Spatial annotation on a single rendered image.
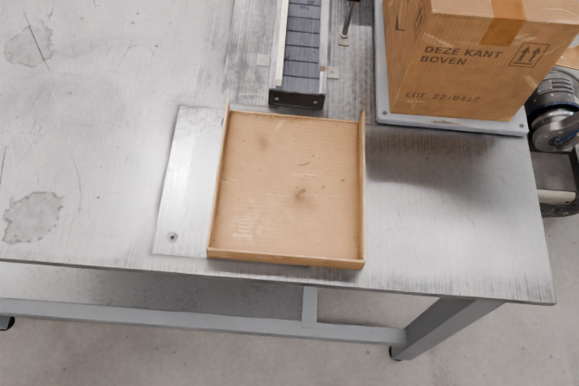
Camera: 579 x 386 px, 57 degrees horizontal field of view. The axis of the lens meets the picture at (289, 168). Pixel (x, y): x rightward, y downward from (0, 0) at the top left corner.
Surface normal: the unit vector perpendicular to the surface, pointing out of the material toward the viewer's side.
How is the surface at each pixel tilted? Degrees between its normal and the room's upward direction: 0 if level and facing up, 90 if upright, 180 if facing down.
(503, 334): 0
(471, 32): 90
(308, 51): 0
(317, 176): 0
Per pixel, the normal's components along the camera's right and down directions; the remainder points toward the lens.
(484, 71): -0.04, 0.88
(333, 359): 0.07, -0.48
